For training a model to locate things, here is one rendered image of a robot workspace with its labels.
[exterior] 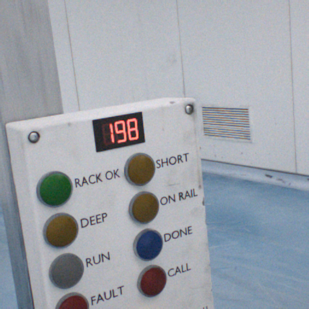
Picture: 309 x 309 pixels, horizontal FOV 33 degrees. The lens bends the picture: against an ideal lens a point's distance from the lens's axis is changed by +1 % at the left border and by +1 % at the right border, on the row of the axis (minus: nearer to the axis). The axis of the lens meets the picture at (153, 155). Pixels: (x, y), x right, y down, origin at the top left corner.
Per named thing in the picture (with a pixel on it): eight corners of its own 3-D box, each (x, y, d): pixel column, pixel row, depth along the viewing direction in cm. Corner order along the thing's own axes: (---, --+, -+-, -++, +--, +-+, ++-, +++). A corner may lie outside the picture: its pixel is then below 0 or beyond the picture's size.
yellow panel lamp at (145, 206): (162, 219, 47) (159, 191, 47) (135, 227, 46) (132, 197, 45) (157, 217, 48) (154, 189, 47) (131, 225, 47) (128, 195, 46)
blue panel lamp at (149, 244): (165, 256, 48) (162, 228, 47) (139, 265, 47) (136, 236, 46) (161, 253, 49) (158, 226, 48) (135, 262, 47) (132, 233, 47)
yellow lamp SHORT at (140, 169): (157, 181, 46) (154, 152, 46) (131, 188, 45) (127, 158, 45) (153, 180, 47) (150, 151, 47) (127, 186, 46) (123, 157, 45)
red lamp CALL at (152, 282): (169, 292, 49) (166, 264, 48) (143, 302, 47) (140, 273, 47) (165, 289, 49) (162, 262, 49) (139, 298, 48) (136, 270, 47)
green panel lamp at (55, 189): (75, 203, 43) (70, 170, 42) (43, 210, 41) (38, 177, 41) (72, 200, 43) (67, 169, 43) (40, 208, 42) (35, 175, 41)
